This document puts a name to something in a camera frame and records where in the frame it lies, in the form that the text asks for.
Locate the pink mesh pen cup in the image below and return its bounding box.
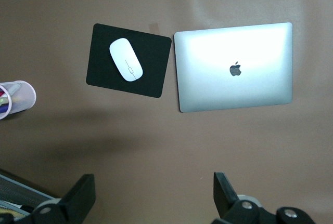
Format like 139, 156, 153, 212
0, 80, 37, 121

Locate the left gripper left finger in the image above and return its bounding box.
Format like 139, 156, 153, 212
32, 174, 96, 224

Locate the grey mesh desk organizer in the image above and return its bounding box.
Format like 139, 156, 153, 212
0, 168, 62, 224

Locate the white computer mouse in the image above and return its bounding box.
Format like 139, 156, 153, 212
109, 37, 144, 82

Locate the silver laptop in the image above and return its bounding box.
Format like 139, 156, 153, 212
173, 22, 293, 113

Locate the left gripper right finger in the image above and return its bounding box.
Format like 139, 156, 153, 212
212, 172, 317, 224

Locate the black mouse pad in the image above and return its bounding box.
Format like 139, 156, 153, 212
85, 23, 173, 99

